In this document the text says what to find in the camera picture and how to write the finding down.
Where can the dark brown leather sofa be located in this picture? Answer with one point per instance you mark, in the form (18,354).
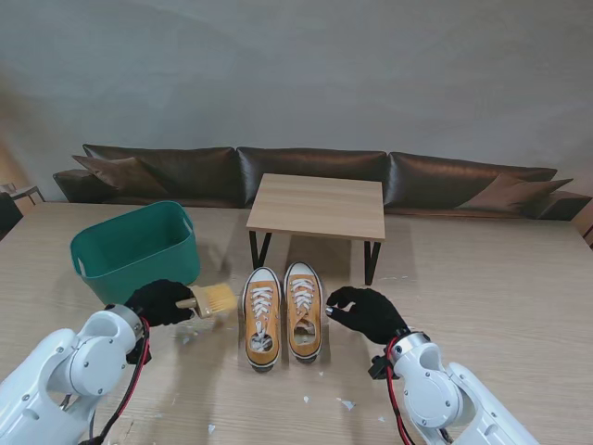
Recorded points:
(315,162)

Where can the small wooden side table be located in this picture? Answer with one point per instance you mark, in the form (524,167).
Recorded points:
(25,190)

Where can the yellow canvas sneaker white laces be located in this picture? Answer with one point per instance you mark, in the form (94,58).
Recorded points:
(261,343)
(303,289)

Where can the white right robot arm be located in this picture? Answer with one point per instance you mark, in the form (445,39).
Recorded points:
(435,394)

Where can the wooden brush pale bristles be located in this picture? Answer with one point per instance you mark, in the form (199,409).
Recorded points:
(215,299)

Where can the green plastic basket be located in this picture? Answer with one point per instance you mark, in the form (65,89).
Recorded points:
(139,259)

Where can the brown leather cushion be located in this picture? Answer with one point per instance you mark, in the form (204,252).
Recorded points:
(116,174)
(509,192)

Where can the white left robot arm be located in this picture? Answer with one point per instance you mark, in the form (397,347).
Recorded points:
(79,366)

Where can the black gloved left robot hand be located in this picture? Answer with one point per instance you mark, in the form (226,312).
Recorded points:
(157,303)

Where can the small wooden table black legs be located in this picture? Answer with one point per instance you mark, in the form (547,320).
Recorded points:
(315,204)

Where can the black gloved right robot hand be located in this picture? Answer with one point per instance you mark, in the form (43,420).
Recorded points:
(370,315)

